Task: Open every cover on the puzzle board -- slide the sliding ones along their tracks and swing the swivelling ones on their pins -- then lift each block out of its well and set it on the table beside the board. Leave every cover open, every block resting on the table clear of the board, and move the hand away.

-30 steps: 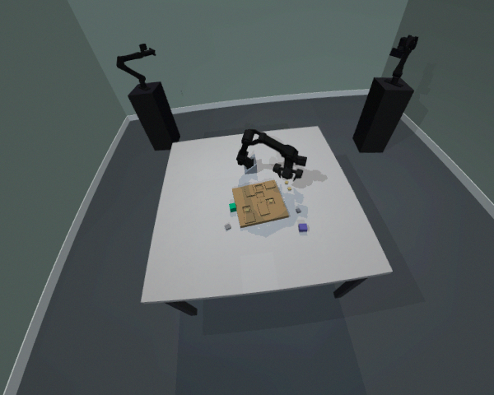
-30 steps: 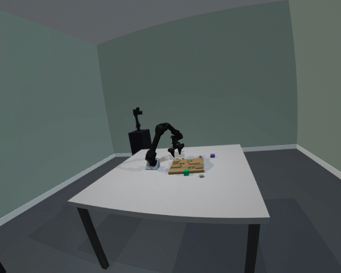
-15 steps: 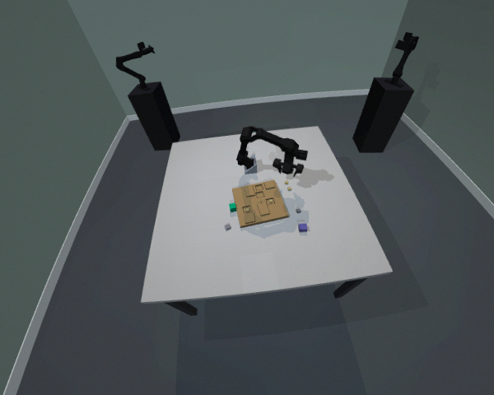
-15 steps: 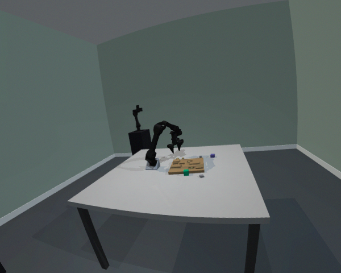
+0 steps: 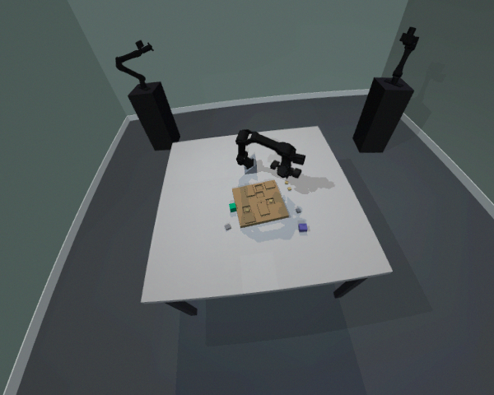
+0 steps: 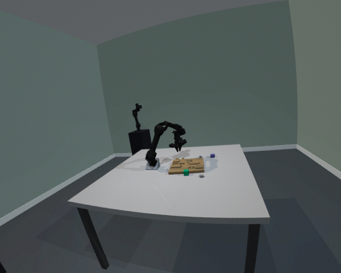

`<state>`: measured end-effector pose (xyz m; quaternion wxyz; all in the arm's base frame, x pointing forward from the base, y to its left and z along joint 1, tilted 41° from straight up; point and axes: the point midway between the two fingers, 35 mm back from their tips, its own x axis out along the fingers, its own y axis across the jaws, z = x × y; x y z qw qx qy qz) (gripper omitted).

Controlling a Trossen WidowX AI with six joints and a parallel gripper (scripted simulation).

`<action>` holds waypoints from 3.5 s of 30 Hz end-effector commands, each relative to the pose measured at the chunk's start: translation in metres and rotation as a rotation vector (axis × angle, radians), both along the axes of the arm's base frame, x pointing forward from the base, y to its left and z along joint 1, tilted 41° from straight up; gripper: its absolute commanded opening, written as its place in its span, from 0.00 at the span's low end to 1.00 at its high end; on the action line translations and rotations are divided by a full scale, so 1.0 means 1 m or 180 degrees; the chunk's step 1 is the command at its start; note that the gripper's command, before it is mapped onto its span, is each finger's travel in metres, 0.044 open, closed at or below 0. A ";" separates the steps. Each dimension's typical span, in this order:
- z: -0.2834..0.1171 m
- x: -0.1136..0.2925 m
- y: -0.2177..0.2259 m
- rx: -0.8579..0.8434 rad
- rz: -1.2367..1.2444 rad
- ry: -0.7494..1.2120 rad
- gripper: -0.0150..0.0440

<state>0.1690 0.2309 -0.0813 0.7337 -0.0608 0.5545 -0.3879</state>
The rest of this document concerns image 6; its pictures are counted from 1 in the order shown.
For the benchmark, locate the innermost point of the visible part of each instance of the tan puzzle board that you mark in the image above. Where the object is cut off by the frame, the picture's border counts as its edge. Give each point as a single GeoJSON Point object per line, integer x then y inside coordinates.
{"type": "Point", "coordinates": [179, 165]}

